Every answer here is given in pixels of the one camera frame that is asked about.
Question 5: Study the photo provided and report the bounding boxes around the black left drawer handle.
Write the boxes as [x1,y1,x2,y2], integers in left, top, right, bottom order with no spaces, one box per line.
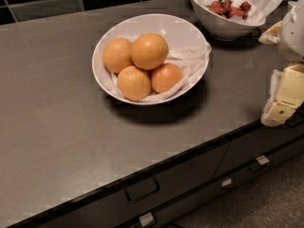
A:
[125,178,160,203]

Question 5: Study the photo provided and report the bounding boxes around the dark right drawer front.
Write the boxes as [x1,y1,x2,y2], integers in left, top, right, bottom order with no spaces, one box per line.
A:
[214,123,304,178]

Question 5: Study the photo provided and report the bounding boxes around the white label tag right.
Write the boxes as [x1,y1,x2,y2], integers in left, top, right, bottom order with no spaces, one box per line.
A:
[256,155,270,166]

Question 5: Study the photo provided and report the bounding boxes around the dark drawer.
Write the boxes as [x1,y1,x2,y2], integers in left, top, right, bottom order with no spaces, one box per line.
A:
[214,123,304,178]
[39,142,229,228]

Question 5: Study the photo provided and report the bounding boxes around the white bowl with strawberries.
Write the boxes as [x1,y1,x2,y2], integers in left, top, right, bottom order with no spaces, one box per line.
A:
[190,0,266,41]

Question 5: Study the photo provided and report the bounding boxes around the black drawer handle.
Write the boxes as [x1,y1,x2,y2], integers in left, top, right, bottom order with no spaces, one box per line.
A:
[285,111,304,127]
[125,178,160,203]

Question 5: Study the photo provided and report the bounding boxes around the red strawberries pile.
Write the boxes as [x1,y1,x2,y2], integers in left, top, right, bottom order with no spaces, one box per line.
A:
[207,0,252,20]

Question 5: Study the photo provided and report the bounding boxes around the white label tag left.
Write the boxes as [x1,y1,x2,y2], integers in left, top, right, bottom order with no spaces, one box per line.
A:
[139,212,155,228]

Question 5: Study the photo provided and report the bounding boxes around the white label tag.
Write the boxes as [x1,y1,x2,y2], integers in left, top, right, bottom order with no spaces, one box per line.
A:
[256,155,270,166]
[139,212,155,228]
[221,179,232,187]

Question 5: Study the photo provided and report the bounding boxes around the dark left drawer front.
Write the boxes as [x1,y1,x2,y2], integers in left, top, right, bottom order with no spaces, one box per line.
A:
[39,142,229,228]

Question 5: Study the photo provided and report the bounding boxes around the white paper napkin in bowl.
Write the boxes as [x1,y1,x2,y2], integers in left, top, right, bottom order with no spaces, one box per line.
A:
[110,44,212,105]

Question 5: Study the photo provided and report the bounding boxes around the black right drawer handle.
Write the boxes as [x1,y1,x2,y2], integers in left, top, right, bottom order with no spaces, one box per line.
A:
[285,111,304,127]

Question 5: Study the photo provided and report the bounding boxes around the white bowl with oranges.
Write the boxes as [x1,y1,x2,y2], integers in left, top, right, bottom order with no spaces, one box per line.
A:
[92,14,210,97]

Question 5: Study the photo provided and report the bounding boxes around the orange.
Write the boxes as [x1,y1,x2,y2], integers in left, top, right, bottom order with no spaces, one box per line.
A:
[102,38,133,73]
[151,63,183,93]
[131,33,169,70]
[117,66,152,101]

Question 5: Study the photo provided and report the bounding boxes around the white label tag middle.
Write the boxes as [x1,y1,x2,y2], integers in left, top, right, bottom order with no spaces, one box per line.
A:
[221,179,232,187]

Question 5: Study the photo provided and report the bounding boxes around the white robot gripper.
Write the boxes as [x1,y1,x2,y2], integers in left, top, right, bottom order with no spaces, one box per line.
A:
[258,0,304,126]

